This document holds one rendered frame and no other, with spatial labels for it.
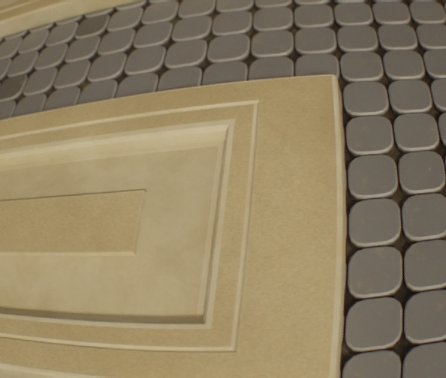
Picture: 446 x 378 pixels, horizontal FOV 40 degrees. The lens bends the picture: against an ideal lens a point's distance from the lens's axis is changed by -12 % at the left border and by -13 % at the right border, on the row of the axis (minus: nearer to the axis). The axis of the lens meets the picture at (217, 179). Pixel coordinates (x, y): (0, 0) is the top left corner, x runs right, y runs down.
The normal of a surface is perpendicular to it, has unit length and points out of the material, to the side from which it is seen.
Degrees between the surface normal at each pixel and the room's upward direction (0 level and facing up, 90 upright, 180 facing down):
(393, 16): 0
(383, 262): 0
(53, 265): 11
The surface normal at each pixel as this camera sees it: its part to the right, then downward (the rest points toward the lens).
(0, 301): -0.26, -0.46
